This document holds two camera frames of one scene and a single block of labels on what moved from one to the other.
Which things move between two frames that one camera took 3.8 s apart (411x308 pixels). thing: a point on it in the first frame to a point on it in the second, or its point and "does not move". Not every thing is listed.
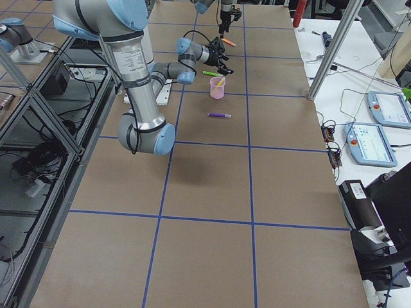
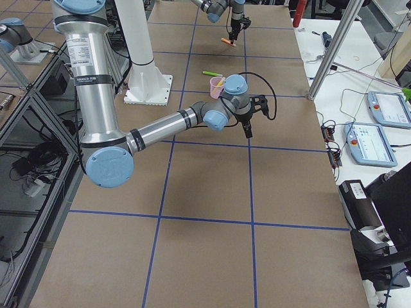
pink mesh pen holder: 217,92 does not move
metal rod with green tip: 406,91 does not move
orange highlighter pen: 228,42 does not move
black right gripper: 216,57 to 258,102
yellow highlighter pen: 221,81 does not move
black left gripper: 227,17 to 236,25
